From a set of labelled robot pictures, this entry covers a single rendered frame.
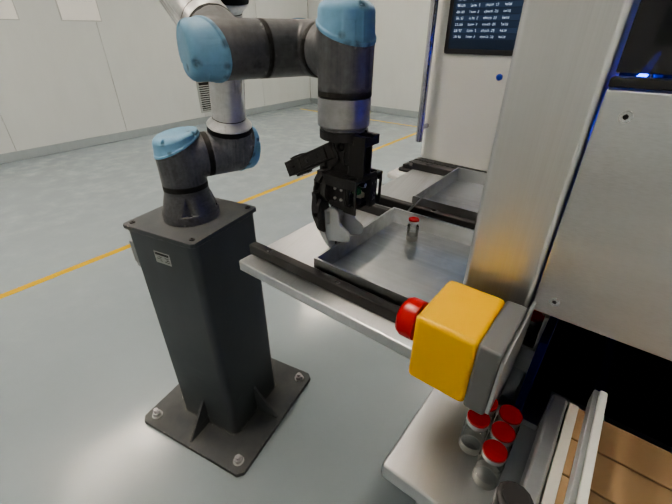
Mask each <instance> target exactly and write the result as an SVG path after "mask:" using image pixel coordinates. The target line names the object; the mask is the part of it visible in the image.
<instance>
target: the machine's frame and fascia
mask: <svg viewBox="0 0 672 504"><path fill-rule="evenodd" d="M651 76H652V75H651V74H649V75H648V76H647V77H635V76H619V73H618V75H617V76H613V77H612V78H611V79H610V81H609V84H608V86H609V88H608V89H607V90H606V92H605V95H604V98H603V100H602V103H601V106H600V109H599V112H598V115H597V118H596V121H595V124H594V126H593V129H592V132H591V135H590V138H589V141H588V144H587V147H586V149H585V152H584V155H583V158H582V161H581V164H580V167H579V170H578V173H577V175H576V178H575V181H574V184H573V187H572V190H571V193H570V196H569V199H568V201H567V204H566V207H565V210H564V213H563V216H562V219H561V222H560V225H559V227H558V230H557V233H556V236H555V239H554V242H553V245H552V248H551V251H550V253H549V256H548V259H547V262H546V265H545V268H544V271H543V274H542V277H541V279H540V282H539V285H538V288H537V291H536V294H535V297H534V300H533V302H536V306H535V309H534V310H536V311H539V312H542V313H544V314H547V315H550V316H552V317H555V318H558V319H560V320H563V321H566V322H568V323H571V324H574V325H576V326H579V327H582V328H584V329H587V330H590V331H592V332H595V333H598V334H600V335H603V336H606V337H608V338H611V339H614V340H616V341H619V342H622V343H624V344H627V345H630V346H632V347H635V348H638V349H640V350H643V351H646V352H648V353H651V354H654V355H656V356H659V357H662V358H664V359H667V360H670V361H672V78H653V77H651Z"/></svg>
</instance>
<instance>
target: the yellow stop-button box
mask: <svg viewBox="0 0 672 504"><path fill-rule="evenodd" d="M526 314H527V308H526V307H524V306H522V305H519V304H516V303H514V302H511V301H507V302H506V303H505V302H504V300H502V299H501V298H498V297H495V296H493V295H490V294H487V293H485V292H482V291H479V290H477V289H474V288H471V287H469V286H466V285H463V284H461V283H458V282H455V281H449V282H448V283H447V284H446V285H445V286H444V287H443V288H442V289H441V290H440V292H439V293H438V294H437V295H436V296H435V297H434V298H433V299H432V300H431V301H430V303H429V304H428V305H427V306H426V307H425V308H424V309H423V310H422V311H421V313H420V314H418V315H417V317H416V320H415V321H416V323H415V330H414V337H413V344H412V351H411V358H410V364H409V373H410V374H411V375H412V376H413V377H415V378H417V379H419V380H421V381H422V382H424V383H426V384H428V385H430V386H431V387H433V388H435V389H437V390H439V391H440V392H442V393H444V394H446V395H448V396H450V397H451V398H453V399H455V400H457V401H460V402H461V401H463V400H464V401H463V404H464V406H465V407H467V408H469V409H471V410H473V411H474V412H476V413H478V414H480V415H483V414H484V413H485V410H486V407H487V404H488V401H489V398H490V395H491V392H492V389H493V385H494V382H495V379H496V376H497V373H498V370H499V367H500V364H501V361H502V359H503V358H504V356H505V354H506V352H507V350H508V348H509V346H510V344H511V342H512V341H513V339H514V337H515V335H516V333H517V331H518V329H519V327H520V325H521V323H522V322H523V320H524V318H525V316H526Z"/></svg>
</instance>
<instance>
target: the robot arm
mask: <svg viewBox="0 0 672 504"><path fill-rule="evenodd" d="M159 1H160V3H161V4H162V6H163V7H164V9H165V10H166V12H167V13H168V15H169V16H170V18H171V19H172V20H173V22H174V23H175V25H176V26H177V28H176V38H177V46H178V52H179V56H180V60H181V62H182V64H183V68H184V70H185V72H186V74H187V75H188V77H189V78H190V79H192V80H193V81H196V82H208V83H209V93H210V103H211V114H212V116H211V117H210V118H209V119H208V120H207V122H206V125H207V131H202V132H199V130H198V128H197V127H194V126H186V127H183V126H182V127H176V128H172V129H168V130H165V131H163V132H160V133H159V134H157V135H156V136H155V137H154V138H153V140H152V147H153V152H154V154H153V156H154V159H155V161H156V164H157V168H158V172H159V176H160V180H161V184H162V188H163V192H164V196H163V209H162V216H163V220H164V222H165V223H166V224H168V225H171V226H175V227H191V226H197V225H202V224H205V223H208V222H210V221H212V220H214V219H215V218H217V217H218V216H219V214H220V209H219V204H218V202H217V201H216V199H215V197H214V195H213V193H212V191H211V190H210V188H209V185H208V180H207V177H208V176H213V175H218V174H224V173H229V172H234V171H243V170H245V169H249V168H252V167H254V166H255V165H256V164H257V163H258V161H259V158H260V152H261V144H260V141H259V139H260V138H259V134H258V132H257V130H256V128H255V127H253V126H252V123H251V121H250V120H249V119H247V118H246V107H245V80H247V79H265V78H266V79H268V78H283V77H299V76H310V77H314V78H318V125H319V126H320V138H321V139H323V140H325V141H329V142H328V143H326V144H324V145H321V146H319V147H317V148H315V149H313V150H311V151H308V152H305V153H301V154H296V155H295V156H293V157H291V158H290V159H291V160H289V161H287V162H285V166H286V169H287V171H288V174H289V177H290V176H295V175H297V177H298V176H301V175H306V174H308V173H309V172H311V171H312V169H314V168H316V167H318V166H320V169H318V170H317V174H316V176H315V178H314V186H313V192H312V193H311V194H312V204H311V210H312V216H313V219H314V222H315V224H316V227H317V229H318V230H319V232H320V234H321V236H322V238H323V240H324V241H325V243H326V244H327V246H328V247H329V248H330V247H331V246H333V245H335V244H336V243H338V242H345V243H347V242H349V241H350V240H351V235H360V234H362V233H363V230H364V228H363V225H362V223H361V222H360V221H359V220H357V219H356V218H355V216H356V208H357V207H359V208H361V207H363V206H367V207H371V206H373V205H374V204H375V201H377V202H380V197H381V185H382V173H383V171H382V170H378V169H374V168H371V162H372V148H373V145H375V144H378V143H379V136H380V134H379V133H374V132H369V131H368V126H369V125H370V112H371V96H372V82H373V66H374V50H375V43H376V39H377V37H376V34H375V24H376V10H375V7H374V5H373V4H372V3H371V2H369V1H366V0H323V1H321V2H320V3H319V5H318V8H317V18H316V19H306V18H292V19H276V18H242V13H243V11H244V9H245V8H246V7H247V6H248V5H249V0H159ZM377 179H379V186H378V194H376V188H377ZM329 204H330V205H331V207H329ZM350 234H351V235H350Z"/></svg>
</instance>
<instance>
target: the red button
mask: <svg viewBox="0 0 672 504"><path fill-rule="evenodd" d="M428 304H429V303H428V302H426V301H424V300H421V299H419V298H417V297H412V298H408V299H407V300H406V301H405V302H404V303H403V304H402V305H401V307H400V308H399V310H398V312H397V315H396V321H395V329H396V330H397V332H398V333H399V335H401V336H403V337H405V338H407V339H409V340H413V337H414V330H415V323H416V321H415V320H416V317H417V315H418V314H420V313H421V311H422V310H423V309H424V308H425V307H426V306H427V305H428Z"/></svg>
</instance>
